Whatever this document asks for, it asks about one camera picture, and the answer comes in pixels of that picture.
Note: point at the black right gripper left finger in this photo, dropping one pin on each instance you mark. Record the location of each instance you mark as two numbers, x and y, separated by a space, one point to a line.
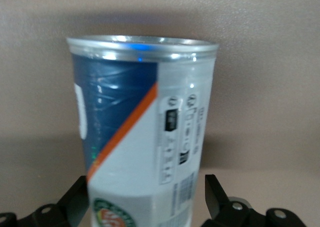
72 202

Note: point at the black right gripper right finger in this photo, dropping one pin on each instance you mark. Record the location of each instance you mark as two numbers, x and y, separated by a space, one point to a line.
217 202

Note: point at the white blue tennis ball can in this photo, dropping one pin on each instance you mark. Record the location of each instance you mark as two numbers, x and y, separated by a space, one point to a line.
140 142

